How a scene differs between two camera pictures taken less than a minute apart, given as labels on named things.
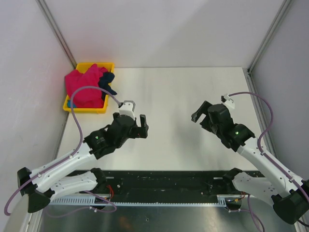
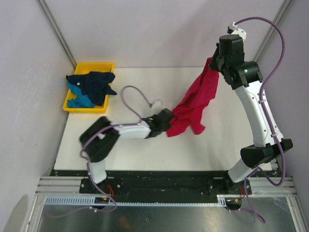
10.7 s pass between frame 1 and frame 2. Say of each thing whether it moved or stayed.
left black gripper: moved
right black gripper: moved
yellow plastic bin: stayed
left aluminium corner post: stayed
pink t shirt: moved
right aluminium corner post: stayed
